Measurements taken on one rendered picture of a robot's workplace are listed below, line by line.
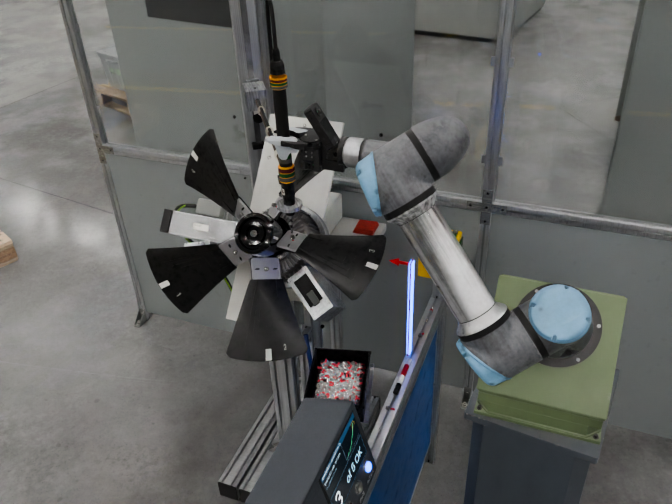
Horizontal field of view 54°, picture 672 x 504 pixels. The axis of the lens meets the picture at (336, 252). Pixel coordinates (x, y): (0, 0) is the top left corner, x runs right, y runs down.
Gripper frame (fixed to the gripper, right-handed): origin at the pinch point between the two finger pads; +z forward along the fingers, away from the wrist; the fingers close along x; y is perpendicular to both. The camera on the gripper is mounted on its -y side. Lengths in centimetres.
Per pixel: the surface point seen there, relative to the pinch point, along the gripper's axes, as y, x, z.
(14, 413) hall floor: 152, -6, 140
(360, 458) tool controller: 35, -62, -45
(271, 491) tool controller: 26, -80, -36
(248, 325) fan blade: 49, -20, 3
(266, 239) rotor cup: 29.7, -5.6, 2.4
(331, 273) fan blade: 34.8, -8.1, -17.9
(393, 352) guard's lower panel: 134, 70, -13
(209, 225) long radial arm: 38.6, 7.8, 29.8
